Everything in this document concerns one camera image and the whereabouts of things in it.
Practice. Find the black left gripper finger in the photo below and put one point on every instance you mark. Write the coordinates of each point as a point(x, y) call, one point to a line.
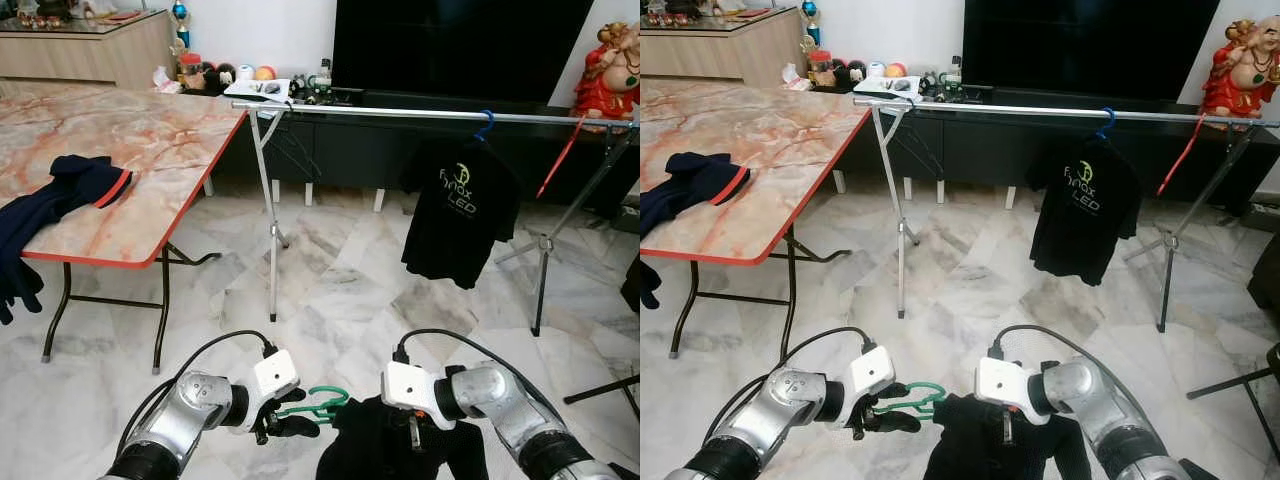
point(300, 428)
point(900, 422)

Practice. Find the green plastic hanger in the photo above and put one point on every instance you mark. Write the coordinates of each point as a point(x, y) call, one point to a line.
point(312, 408)
point(915, 402)

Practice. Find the plain black shirt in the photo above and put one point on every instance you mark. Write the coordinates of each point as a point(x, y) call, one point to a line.
point(985, 455)
point(380, 450)

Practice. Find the navy blue garment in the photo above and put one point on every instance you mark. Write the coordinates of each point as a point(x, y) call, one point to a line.
point(690, 190)
point(40, 215)

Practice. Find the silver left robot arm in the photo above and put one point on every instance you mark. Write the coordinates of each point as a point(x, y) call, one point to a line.
point(190, 400)
point(790, 395)

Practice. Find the red plastic hanger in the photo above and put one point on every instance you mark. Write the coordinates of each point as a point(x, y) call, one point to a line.
point(559, 160)
point(1181, 155)

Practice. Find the blue plastic hanger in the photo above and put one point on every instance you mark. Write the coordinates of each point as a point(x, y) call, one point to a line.
point(1112, 122)
point(490, 125)

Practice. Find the black metal chair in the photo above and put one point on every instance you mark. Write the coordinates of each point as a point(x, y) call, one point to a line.
point(600, 392)
point(1235, 385)

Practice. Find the black t-shirt with logo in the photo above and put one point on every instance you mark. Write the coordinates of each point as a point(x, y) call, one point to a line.
point(1080, 230)
point(455, 230)

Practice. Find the black TV console cabinet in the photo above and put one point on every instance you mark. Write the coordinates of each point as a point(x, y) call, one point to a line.
point(980, 155)
point(360, 155)

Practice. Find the marble pattern folding table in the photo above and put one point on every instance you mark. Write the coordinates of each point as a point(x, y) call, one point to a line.
point(740, 140)
point(100, 150)

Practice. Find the stack of white papers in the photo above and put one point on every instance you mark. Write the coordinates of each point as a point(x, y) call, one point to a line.
point(886, 87)
point(258, 89)

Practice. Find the black mouse-ear plush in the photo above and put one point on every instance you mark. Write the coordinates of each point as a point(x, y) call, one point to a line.
point(856, 71)
point(218, 73)

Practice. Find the white and blue plush ball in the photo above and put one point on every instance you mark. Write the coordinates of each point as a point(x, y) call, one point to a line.
point(878, 70)
point(245, 72)

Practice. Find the pink tissue pack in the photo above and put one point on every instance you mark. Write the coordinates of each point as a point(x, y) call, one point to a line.
point(796, 77)
point(167, 80)

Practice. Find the jar with red lid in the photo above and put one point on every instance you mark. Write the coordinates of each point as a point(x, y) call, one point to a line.
point(822, 70)
point(190, 72)

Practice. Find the black flat screen television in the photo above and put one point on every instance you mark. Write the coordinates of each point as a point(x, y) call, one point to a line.
point(460, 50)
point(1085, 50)

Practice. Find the light wooden cabinet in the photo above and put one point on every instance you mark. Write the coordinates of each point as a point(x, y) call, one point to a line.
point(80, 60)
point(720, 55)

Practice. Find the red laughing Buddha statue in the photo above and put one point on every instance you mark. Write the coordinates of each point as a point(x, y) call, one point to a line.
point(605, 85)
point(1240, 75)

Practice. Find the blue and gold trophy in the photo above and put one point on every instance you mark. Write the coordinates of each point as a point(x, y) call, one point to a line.
point(181, 20)
point(809, 20)

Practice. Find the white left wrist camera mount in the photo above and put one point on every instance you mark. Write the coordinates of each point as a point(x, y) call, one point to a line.
point(277, 373)
point(872, 370)

